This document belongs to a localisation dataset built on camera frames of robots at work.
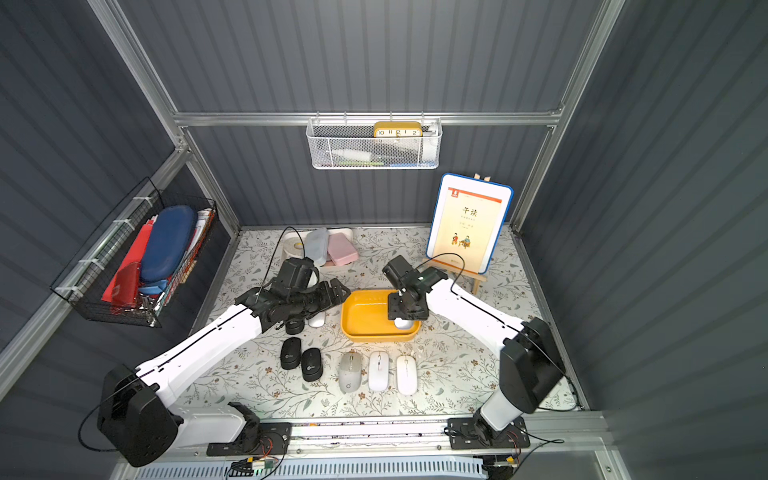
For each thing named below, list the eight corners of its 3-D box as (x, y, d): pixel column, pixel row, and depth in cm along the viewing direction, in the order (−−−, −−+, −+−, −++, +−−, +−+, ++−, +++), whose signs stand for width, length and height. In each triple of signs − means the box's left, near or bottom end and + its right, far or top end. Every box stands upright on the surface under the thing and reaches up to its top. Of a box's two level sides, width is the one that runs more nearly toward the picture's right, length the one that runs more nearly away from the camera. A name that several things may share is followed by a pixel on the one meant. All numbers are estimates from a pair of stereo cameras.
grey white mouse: (338, 392, 82) (336, 388, 80) (342, 356, 89) (340, 351, 86) (360, 392, 82) (359, 388, 80) (363, 356, 89) (362, 351, 86)
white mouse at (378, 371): (367, 391, 83) (367, 388, 81) (369, 354, 89) (368, 351, 87) (389, 391, 83) (389, 388, 81) (389, 354, 89) (389, 351, 87)
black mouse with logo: (304, 384, 84) (302, 381, 82) (303, 353, 90) (301, 349, 88) (323, 379, 85) (322, 376, 83) (321, 349, 91) (319, 345, 88)
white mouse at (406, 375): (396, 395, 82) (396, 392, 80) (396, 359, 88) (396, 355, 86) (417, 395, 82) (418, 392, 80) (415, 359, 88) (416, 355, 86)
